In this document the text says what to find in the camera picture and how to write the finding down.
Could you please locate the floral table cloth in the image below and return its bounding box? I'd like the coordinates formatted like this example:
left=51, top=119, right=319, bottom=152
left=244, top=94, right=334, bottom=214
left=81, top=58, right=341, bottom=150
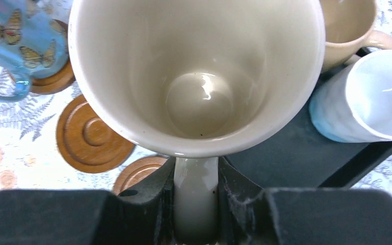
left=0, top=1, right=392, bottom=195

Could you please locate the tall cream floral mug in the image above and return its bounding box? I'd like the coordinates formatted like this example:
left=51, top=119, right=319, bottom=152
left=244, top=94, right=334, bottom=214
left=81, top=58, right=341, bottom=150
left=67, top=1, right=325, bottom=244

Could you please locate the beige mug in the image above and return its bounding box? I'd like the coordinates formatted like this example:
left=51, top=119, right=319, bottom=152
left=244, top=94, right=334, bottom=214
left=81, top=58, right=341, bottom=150
left=320, top=0, right=392, bottom=72

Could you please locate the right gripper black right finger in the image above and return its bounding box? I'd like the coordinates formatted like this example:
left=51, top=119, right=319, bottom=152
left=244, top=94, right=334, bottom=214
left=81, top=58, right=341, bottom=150
left=218, top=158, right=392, bottom=244

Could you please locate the brown wooden coaster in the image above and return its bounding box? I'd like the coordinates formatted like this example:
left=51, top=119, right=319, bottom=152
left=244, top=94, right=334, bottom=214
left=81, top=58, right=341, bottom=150
left=56, top=95, right=135, bottom=174
left=6, top=19, right=76, bottom=95
left=112, top=155, right=168, bottom=195

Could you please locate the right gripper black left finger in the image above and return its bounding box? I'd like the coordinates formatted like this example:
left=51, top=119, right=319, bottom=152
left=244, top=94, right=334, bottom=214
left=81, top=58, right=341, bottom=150
left=0, top=158, right=175, bottom=244

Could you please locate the white mug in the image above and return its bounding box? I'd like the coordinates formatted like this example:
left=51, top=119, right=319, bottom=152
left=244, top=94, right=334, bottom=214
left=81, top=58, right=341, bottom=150
left=309, top=50, right=392, bottom=143

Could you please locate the black serving tray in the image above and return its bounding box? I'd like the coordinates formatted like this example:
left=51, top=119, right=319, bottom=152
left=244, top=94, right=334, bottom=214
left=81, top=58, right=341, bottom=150
left=223, top=47, right=392, bottom=190

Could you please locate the blue mug yellow inside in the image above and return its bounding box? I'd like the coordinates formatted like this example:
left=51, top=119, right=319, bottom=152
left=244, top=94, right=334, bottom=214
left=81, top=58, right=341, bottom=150
left=0, top=1, right=69, bottom=102

